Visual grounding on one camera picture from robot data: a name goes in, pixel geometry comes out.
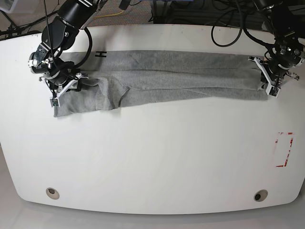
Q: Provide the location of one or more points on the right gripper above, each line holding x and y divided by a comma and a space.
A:
60, 77

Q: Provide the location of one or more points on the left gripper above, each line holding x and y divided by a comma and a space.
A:
276, 73

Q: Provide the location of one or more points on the grey T-shirt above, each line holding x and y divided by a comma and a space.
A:
131, 78

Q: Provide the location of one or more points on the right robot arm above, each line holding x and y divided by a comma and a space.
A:
60, 35

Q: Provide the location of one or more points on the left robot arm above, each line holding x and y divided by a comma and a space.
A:
287, 52

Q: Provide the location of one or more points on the red tape corner marks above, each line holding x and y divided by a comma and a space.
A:
282, 148

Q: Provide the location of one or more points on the black tripod legs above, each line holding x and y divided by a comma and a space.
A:
15, 29

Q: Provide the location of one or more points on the left table grommet hole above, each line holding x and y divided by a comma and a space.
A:
52, 193

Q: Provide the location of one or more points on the table grommet hole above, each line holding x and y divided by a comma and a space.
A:
261, 195
52, 193

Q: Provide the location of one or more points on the right table grommet hole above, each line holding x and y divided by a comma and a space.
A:
261, 195

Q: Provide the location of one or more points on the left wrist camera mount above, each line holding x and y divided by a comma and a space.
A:
267, 84

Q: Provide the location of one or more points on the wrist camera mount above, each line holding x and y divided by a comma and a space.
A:
57, 91
267, 84

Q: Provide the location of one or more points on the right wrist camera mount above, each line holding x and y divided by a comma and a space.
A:
57, 91

